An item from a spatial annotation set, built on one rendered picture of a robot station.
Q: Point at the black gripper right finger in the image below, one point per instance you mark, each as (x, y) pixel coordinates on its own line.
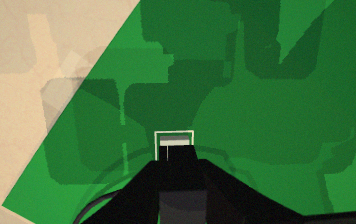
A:
(230, 201)

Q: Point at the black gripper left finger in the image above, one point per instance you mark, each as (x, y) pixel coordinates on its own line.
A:
(136, 203)

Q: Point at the green circuit board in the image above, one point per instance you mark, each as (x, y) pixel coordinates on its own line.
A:
(263, 89)

